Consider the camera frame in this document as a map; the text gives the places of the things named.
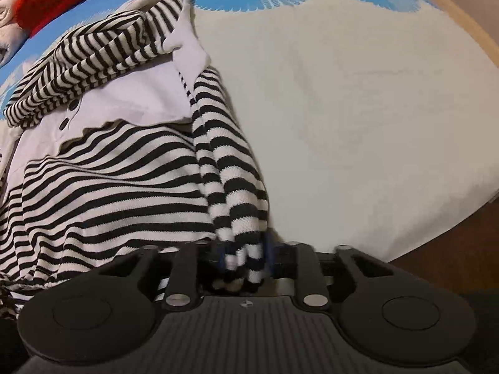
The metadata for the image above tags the wooden bed frame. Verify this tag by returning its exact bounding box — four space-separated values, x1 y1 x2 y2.
386 0 499 71

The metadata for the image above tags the striped hooded shirt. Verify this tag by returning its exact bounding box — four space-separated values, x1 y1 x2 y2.
0 0 274 320

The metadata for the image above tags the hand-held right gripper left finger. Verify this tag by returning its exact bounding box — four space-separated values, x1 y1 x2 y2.
94 241 229 311

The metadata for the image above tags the white folded quilt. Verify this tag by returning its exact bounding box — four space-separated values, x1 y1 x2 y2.
0 0 30 67

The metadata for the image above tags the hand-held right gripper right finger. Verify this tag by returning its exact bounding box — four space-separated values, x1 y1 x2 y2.
267 242 394 311

